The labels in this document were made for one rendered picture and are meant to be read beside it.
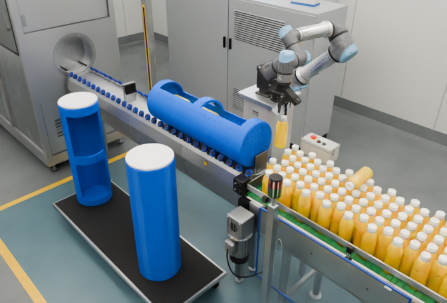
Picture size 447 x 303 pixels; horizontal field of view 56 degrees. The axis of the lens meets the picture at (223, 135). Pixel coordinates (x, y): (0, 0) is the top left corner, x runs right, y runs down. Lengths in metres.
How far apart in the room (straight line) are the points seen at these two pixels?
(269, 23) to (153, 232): 2.40
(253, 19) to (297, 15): 0.53
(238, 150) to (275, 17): 2.07
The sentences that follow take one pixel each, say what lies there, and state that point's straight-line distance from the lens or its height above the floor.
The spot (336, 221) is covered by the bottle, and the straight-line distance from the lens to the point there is 2.11.
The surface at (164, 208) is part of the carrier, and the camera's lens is 2.53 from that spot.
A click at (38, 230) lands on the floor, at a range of 3.75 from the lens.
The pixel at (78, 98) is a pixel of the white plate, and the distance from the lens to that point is 3.28.
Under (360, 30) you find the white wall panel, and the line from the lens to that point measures 5.15.
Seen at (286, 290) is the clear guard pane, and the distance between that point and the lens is 2.43.
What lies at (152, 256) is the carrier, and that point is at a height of 0.38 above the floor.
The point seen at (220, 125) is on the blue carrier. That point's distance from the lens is 2.43.
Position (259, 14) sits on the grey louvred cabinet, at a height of 1.33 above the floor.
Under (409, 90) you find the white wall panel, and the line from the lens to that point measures 5.05.
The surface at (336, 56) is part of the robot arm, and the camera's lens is 2.51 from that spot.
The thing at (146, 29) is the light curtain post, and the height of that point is 1.41.
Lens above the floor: 2.35
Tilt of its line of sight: 30 degrees down
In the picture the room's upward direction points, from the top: 1 degrees clockwise
